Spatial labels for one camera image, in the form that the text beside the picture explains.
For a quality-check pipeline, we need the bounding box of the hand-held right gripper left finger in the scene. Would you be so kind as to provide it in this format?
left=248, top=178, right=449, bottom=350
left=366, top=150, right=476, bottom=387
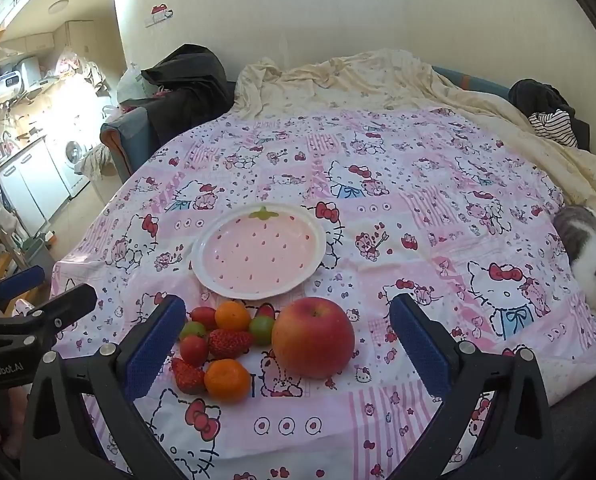
left=20, top=294, right=189, bottom=480

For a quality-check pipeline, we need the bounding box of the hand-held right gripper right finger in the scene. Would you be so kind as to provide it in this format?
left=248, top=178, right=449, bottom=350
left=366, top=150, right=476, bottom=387
left=389, top=293, right=570, bottom=480

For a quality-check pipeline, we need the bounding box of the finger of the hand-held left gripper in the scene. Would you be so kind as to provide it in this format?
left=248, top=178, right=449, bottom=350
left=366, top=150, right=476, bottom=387
left=0, top=282, right=99, bottom=353
left=0, top=265, right=46, bottom=312

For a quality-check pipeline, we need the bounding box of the red strawberry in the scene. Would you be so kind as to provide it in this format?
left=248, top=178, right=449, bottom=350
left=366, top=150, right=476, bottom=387
left=171, top=357, right=207, bottom=396
left=208, top=328, right=255, bottom=360

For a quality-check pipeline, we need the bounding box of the small orange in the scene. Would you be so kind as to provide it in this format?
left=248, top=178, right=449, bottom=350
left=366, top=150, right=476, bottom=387
left=204, top=358, right=253, bottom=405
left=214, top=300, right=253, bottom=333

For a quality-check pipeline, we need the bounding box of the red apple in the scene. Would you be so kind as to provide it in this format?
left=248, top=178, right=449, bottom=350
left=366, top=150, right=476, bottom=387
left=271, top=296, right=356, bottom=380

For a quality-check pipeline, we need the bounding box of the pink strawberry pattern plate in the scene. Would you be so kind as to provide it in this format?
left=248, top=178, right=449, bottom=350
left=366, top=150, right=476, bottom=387
left=191, top=204, right=326, bottom=301

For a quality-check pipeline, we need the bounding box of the grey green bin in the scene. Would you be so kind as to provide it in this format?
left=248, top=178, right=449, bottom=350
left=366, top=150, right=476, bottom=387
left=22, top=236, right=56, bottom=268

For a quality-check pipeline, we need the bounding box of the white kitchen cabinet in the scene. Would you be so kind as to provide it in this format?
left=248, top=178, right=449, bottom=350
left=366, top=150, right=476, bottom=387
left=0, top=140, right=71, bottom=233

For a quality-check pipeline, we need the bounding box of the pink cartoon printed blanket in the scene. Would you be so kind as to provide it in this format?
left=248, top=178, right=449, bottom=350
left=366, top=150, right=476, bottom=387
left=50, top=107, right=596, bottom=480

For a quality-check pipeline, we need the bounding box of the white washing machine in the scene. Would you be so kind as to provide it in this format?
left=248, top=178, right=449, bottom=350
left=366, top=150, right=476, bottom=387
left=48, top=132, right=96, bottom=198

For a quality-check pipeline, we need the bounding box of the beige cloth by washing machine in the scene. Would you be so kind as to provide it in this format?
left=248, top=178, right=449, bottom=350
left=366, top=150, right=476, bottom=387
left=78, top=145, right=118, bottom=183

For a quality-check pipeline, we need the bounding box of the grey and white cat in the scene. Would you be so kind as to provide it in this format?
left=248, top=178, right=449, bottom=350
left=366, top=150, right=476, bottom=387
left=552, top=204, right=596, bottom=318

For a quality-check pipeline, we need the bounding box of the white water heater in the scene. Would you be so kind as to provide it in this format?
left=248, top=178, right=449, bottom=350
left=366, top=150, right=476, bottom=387
left=0, top=55, right=42, bottom=103

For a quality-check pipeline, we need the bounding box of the pink hanging bag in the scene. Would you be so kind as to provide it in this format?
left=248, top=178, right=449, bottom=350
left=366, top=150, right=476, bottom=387
left=56, top=47, right=82, bottom=78

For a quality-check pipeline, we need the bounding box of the white plastic bag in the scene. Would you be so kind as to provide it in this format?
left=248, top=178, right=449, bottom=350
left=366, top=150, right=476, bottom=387
left=116, top=62, right=151, bottom=106

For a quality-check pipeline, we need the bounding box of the black jacket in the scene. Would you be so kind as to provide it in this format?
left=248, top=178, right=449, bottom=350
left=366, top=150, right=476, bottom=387
left=141, top=43, right=236, bottom=133

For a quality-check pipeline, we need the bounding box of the black and white striped shirt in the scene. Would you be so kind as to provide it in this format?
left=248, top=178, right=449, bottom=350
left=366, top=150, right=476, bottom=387
left=529, top=109, right=579, bottom=148

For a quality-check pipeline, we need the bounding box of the cream floral bed sheet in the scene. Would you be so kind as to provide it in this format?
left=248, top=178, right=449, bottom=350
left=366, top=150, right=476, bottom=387
left=232, top=49, right=596, bottom=221

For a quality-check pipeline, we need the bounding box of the black striped clothing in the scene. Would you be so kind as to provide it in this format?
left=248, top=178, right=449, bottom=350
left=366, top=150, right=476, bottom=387
left=509, top=78, right=576, bottom=117

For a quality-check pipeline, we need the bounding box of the wall socket with red decoration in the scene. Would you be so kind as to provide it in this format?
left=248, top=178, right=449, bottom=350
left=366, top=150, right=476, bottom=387
left=145, top=4, right=175, bottom=27

